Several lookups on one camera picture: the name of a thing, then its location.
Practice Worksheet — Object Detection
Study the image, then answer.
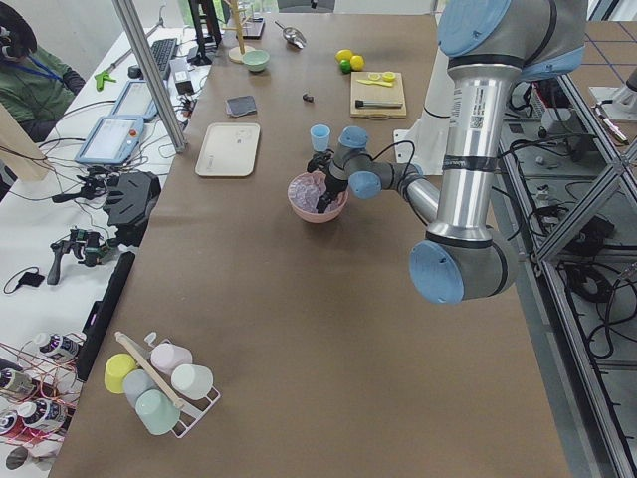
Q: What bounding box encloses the grey folded cloth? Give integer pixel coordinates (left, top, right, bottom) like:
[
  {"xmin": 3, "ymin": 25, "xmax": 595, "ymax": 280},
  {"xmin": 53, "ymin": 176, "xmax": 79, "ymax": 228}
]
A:
[{"xmin": 226, "ymin": 96, "xmax": 257, "ymax": 118}]

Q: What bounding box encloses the yellow lemon upper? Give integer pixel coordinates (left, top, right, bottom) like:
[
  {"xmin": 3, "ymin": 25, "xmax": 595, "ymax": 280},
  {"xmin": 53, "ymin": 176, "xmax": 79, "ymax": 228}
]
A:
[{"xmin": 334, "ymin": 49, "xmax": 353, "ymax": 63}]

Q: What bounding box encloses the pink bowl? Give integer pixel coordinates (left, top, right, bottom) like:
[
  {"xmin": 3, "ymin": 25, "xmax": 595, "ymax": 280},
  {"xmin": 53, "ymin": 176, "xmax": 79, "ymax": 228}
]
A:
[{"xmin": 288, "ymin": 171, "xmax": 350, "ymax": 225}]

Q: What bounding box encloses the green lime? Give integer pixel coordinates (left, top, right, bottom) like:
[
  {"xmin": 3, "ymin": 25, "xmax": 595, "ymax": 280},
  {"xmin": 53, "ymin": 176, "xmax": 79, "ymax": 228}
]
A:
[{"xmin": 339, "ymin": 60, "xmax": 351, "ymax": 75}]

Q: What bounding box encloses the clear ice cubes pile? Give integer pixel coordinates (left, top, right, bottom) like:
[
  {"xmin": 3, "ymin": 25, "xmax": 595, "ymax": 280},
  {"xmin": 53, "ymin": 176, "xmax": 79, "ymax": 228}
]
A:
[{"xmin": 290, "ymin": 173, "xmax": 347, "ymax": 214}]

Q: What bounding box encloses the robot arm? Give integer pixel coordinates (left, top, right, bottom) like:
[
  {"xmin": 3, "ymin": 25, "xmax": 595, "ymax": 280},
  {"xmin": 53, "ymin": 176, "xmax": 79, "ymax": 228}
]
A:
[{"xmin": 309, "ymin": 1, "xmax": 587, "ymax": 304}]

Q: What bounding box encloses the black keyboard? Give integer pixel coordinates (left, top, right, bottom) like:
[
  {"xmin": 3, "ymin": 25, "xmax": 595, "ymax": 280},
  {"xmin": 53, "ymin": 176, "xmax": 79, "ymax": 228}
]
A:
[{"xmin": 150, "ymin": 38, "xmax": 178, "ymax": 80}]

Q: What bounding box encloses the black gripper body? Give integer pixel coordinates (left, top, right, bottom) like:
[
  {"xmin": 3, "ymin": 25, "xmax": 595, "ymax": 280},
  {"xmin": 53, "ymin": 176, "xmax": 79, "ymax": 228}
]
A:
[{"xmin": 322, "ymin": 176, "xmax": 347, "ymax": 200}]

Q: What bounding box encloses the wooden cup tree stand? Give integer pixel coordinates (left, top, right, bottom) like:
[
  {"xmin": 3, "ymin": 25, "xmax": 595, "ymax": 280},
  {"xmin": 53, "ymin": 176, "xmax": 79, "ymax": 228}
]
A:
[{"xmin": 224, "ymin": 0, "xmax": 255, "ymax": 64}]

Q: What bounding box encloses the teach pendant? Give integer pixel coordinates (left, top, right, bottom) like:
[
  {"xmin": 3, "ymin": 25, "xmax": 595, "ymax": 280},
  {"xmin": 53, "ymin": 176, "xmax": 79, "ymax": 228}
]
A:
[
  {"xmin": 75, "ymin": 116, "xmax": 144, "ymax": 165},
  {"xmin": 110, "ymin": 80, "xmax": 157, "ymax": 121}
]

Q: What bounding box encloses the yellow lemon lower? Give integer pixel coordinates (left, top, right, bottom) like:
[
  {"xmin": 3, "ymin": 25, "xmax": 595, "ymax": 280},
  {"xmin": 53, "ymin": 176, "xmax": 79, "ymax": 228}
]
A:
[{"xmin": 349, "ymin": 55, "xmax": 365, "ymax": 72}]

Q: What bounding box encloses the white cup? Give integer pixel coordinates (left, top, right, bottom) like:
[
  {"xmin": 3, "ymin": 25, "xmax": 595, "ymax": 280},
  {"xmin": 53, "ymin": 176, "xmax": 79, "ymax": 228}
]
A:
[{"xmin": 171, "ymin": 363, "xmax": 214, "ymax": 400}]

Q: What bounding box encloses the yellow lemon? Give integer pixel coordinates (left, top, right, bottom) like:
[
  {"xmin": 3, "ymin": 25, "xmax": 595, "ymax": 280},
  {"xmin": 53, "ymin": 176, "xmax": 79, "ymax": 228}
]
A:
[
  {"xmin": 334, "ymin": 49, "xmax": 353, "ymax": 63},
  {"xmin": 349, "ymin": 55, "xmax": 365, "ymax": 72}
]

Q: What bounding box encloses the yellow plastic knife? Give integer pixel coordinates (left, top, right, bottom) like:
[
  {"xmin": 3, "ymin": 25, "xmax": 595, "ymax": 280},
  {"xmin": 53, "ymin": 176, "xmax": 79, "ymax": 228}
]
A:
[{"xmin": 355, "ymin": 79, "xmax": 394, "ymax": 88}]

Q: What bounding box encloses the mint cup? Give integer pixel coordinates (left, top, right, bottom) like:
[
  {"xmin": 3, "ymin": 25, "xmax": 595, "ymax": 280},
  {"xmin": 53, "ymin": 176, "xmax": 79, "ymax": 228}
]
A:
[{"xmin": 135, "ymin": 389, "xmax": 180, "ymax": 435}]

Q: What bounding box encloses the seated person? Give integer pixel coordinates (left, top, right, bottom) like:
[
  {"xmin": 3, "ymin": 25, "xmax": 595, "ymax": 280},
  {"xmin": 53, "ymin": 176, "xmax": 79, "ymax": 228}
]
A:
[{"xmin": 1, "ymin": 3, "xmax": 86, "ymax": 142}]

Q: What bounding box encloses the teach pendant far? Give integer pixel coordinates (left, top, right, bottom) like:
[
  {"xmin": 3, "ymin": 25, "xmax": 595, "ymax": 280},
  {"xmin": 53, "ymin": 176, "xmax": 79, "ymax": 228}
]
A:
[{"xmin": 110, "ymin": 80, "xmax": 157, "ymax": 121}]

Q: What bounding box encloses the teach pendant near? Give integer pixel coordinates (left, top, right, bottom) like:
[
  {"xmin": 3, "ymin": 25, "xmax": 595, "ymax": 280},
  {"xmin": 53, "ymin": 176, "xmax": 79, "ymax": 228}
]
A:
[{"xmin": 75, "ymin": 116, "xmax": 144, "ymax": 165}]

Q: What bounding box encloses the mint green bowl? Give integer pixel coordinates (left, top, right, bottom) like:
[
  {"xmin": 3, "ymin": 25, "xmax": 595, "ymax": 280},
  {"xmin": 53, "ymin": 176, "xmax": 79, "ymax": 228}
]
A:
[{"xmin": 242, "ymin": 50, "xmax": 270, "ymax": 73}]

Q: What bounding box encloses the cream rabbit tray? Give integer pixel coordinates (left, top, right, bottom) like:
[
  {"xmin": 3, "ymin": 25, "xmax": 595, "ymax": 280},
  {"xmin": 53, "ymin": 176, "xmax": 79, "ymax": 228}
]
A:
[{"xmin": 194, "ymin": 122, "xmax": 261, "ymax": 177}]

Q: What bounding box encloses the metal ice scoop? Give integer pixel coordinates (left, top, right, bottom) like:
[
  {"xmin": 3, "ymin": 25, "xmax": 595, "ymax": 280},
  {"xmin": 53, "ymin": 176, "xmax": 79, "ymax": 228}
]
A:
[{"xmin": 275, "ymin": 21, "xmax": 307, "ymax": 50}]

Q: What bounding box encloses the grey cup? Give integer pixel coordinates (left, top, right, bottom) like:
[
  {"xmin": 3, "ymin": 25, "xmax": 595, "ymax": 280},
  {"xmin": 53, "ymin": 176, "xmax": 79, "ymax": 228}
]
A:
[{"xmin": 122, "ymin": 368, "xmax": 155, "ymax": 408}]

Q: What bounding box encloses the pink cup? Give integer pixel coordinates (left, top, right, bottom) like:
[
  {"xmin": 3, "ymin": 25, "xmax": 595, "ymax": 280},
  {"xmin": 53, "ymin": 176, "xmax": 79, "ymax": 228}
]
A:
[{"xmin": 150, "ymin": 343, "xmax": 193, "ymax": 375}]

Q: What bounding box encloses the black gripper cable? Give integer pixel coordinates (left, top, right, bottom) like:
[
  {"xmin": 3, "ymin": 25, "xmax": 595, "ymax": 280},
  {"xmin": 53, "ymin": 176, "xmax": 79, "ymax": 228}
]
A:
[{"xmin": 370, "ymin": 140, "xmax": 417, "ymax": 185}]

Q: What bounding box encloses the bamboo cutting board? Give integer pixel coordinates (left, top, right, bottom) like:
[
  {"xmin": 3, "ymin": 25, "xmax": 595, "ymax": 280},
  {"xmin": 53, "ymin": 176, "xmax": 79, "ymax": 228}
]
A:
[{"xmin": 350, "ymin": 72, "xmax": 407, "ymax": 119}]

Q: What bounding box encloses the aluminium frame post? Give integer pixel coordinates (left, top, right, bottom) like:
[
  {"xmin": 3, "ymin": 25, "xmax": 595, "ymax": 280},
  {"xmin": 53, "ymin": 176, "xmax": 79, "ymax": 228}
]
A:
[{"xmin": 112, "ymin": 0, "xmax": 186, "ymax": 153}]

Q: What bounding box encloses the light blue plastic cup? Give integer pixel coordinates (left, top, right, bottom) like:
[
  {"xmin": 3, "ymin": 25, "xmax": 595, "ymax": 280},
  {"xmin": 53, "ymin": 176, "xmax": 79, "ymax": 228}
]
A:
[{"xmin": 310, "ymin": 123, "xmax": 330, "ymax": 152}]

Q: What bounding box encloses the black framed tray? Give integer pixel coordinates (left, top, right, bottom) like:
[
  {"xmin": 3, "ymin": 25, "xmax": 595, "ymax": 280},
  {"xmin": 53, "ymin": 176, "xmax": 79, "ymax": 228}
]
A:
[{"xmin": 240, "ymin": 19, "xmax": 265, "ymax": 40}]

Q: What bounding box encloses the yellow cup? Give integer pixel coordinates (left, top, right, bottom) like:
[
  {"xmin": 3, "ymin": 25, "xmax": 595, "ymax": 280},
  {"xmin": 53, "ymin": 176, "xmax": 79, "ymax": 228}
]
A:
[{"xmin": 104, "ymin": 353, "xmax": 137, "ymax": 394}]

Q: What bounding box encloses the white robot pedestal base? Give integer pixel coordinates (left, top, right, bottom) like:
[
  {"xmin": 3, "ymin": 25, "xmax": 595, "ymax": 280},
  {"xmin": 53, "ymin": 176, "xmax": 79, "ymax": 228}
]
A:
[{"xmin": 393, "ymin": 49, "xmax": 454, "ymax": 176}]

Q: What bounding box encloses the white cup rack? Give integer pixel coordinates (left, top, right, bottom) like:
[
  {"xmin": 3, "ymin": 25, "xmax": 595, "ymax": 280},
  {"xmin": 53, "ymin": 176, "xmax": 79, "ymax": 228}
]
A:
[{"xmin": 114, "ymin": 331, "xmax": 221, "ymax": 438}]

